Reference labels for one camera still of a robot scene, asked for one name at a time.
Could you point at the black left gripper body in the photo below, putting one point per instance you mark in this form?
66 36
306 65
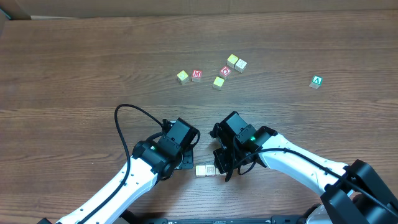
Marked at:
188 158

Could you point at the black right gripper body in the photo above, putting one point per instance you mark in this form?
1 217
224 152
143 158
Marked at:
219 161

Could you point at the yellow S wooden block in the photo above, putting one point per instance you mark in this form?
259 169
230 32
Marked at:
200 171

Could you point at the red E wooden block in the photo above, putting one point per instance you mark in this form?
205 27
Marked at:
210 170

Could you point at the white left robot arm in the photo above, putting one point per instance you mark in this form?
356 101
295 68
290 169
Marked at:
152 160

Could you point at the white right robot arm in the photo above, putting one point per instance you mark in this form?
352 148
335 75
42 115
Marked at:
349 193

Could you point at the plain wooden block centre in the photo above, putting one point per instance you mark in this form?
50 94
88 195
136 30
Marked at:
218 83

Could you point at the plain wooden block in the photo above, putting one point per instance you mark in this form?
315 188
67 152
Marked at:
183 77
218 83
231 60

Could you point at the red O wooden block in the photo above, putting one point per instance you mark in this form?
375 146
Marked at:
225 72

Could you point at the plain wooden block far left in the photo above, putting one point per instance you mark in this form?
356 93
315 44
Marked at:
183 77

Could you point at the red M wooden block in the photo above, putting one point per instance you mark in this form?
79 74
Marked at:
196 75

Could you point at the yellow-edged wooden block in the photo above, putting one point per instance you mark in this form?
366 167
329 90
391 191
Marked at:
240 65

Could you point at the plain wooden block far back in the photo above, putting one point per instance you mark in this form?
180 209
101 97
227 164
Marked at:
231 60

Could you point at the green A wooden block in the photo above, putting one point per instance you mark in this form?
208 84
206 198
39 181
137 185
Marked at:
316 82

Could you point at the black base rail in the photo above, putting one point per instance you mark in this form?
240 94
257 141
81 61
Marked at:
129 217

